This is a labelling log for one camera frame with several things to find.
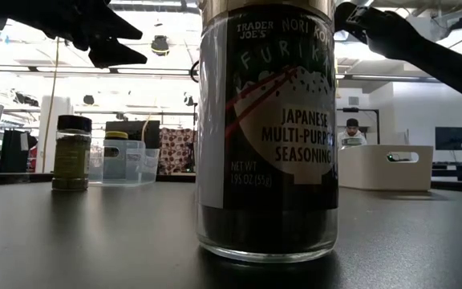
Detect black screen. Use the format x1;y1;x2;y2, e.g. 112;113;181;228
105;120;162;150

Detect black cabinet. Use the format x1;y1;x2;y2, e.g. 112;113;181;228
0;128;39;173

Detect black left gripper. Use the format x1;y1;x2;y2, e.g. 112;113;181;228
0;0;148;69

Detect white pillar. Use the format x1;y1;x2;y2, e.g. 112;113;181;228
36;95;75;173

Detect tan-lid spice jar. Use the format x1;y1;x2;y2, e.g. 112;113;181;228
196;0;339;264

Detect overhead light bar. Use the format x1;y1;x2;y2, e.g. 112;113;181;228
0;63;462;83

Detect black stand frame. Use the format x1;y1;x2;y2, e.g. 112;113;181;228
336;107;380;145

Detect yellow-lid spice jar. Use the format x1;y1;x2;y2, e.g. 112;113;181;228
103;131;130;182

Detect black-lid spice jar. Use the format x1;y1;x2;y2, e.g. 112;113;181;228
51;114;93;192

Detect black monitor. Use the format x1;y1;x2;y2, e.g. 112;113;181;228
434;126;462;152

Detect white plastic bin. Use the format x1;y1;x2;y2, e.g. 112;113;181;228
338;144;435;192

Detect hanging yellow cable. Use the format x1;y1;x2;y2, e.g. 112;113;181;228
41;38;60;173

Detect person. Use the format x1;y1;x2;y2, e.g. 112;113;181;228
337;117;368;140

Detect red white patterned cloth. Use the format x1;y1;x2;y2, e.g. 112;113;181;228
158;127;197;176

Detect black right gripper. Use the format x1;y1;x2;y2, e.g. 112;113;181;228
334;2;411;57

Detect black table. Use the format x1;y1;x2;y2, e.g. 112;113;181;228
431;161;462;182

